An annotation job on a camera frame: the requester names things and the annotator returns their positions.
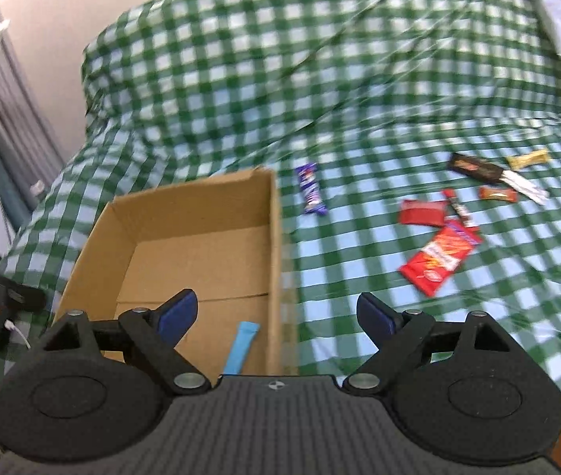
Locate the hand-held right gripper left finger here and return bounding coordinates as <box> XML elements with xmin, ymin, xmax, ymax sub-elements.
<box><xmin>38</xmin><ymin>288</ymin><xmax>212</xmax><ymax>397</ymax></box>

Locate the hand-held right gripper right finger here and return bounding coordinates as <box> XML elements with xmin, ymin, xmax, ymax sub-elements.
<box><xmin>342</xmin><ymin>292</ymin><xmax>526</xmax><ymax>397</ymax></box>

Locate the brown cardboard box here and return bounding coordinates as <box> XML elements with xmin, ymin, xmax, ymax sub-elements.
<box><xmin>53</xmin><ymin>167</ymin><xmax>297</xmax><ymax>377</ymax></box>

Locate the large red snack packet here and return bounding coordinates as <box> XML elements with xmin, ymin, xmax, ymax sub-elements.
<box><xmin>398</xmin><ymin>220</ymin><xmax>483</xmax><ymax>298</ymax></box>

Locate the red square snack packet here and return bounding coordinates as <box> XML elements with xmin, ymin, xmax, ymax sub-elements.
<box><xmin>398</xmin><ymin>199</ymin><xmax>447</xmax><ymax>228</ymax></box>

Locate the slim red snack packet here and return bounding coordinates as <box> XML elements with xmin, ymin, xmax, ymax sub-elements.
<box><xmin>441</xmin><ymin>188</ymin><xmax>475</xmax><ymax>227</ymax></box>

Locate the purple candy bar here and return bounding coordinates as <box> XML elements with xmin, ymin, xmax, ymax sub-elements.
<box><xmin>295</xmin><ymin>162</ymin><xmax>330</xmax><ymax>217</ymax></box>

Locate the black and white snack bar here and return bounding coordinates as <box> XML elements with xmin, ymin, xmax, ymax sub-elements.
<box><xmin>447</xmin><ymin>152</ymin><xmax>551</xmax><ymax>206</ymax></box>

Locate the light blue stick packet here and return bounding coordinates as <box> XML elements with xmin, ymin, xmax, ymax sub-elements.
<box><xmin>221</xmin><ymin>321</ymin><xmax>262</xmax><ymax>376</ymax></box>

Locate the orange wrapped candy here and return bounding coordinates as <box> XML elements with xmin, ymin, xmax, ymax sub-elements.
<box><xmin>478</xmin><ymin>185</ymin><xmax>521</xmax><ymax>203</ymax></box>

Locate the gold wrapped candy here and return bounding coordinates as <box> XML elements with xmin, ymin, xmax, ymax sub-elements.
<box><xmin>505</xmin><ymin>149</ymin><xmax>552</xmax><ymax>171</ymax></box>

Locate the green checkered blanket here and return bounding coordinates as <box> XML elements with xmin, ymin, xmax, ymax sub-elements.
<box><xmin>0</xmin><ymin>0</ymin><xmax>561</xmax><ymax>407</ymax></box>

